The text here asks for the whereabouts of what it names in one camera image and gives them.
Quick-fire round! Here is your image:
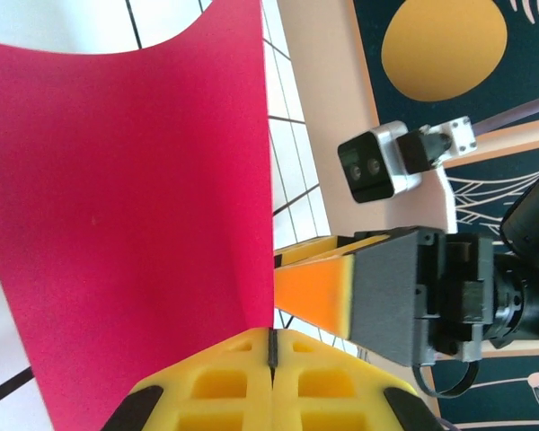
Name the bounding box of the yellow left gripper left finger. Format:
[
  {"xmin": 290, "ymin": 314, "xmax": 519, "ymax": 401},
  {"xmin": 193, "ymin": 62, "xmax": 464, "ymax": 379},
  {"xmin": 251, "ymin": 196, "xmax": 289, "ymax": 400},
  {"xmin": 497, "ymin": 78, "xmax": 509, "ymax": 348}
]
[{"xmin": 102, "ymin": 328, "xmax": 274, "ymax": 431}]

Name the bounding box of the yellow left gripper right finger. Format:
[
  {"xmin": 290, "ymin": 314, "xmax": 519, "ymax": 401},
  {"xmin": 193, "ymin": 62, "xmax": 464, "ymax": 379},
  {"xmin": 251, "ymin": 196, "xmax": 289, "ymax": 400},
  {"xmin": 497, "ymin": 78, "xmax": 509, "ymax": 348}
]
[{"xmin": 272, "ymin": 330, "xmax": 446, "ymax": 431}]

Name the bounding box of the pink paper sheet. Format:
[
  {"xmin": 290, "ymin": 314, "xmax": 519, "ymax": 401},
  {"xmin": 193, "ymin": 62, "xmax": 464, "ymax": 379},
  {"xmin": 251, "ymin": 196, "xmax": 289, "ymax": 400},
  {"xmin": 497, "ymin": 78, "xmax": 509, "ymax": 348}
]
[{"xmin": 0, "ymin": 0, "xmax": 276, "ymax": 431}]

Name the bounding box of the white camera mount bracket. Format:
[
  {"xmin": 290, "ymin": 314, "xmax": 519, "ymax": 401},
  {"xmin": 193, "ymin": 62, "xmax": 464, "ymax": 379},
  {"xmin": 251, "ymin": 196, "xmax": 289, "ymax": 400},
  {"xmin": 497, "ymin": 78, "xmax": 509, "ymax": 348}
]
[{"xmin": 385, "ymin": 115, "xmax": 480, "ymax": 235}]

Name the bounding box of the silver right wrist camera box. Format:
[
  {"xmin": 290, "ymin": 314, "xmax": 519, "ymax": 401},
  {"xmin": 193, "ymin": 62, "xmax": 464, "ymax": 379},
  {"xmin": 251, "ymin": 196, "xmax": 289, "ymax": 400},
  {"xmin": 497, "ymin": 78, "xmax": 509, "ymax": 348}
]
[{"xmin": 336, "ymin": 119, "xmax": 424, "ymax": 205}]

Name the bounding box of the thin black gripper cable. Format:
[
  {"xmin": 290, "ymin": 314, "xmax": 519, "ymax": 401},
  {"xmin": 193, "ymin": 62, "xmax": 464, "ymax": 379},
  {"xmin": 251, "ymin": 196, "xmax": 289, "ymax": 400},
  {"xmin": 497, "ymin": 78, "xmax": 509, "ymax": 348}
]
[{"xmin": 411, "ymin": 358, "xmax": 482, "ymax": 400}]

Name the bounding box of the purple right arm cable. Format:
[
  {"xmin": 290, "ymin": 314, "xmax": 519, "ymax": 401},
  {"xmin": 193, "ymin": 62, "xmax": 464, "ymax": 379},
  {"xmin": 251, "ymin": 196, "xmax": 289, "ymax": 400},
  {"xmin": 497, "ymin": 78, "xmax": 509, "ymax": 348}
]
[{"xmin": 473, "ymin": 92, "xmax": 539, "ymax": 135}]

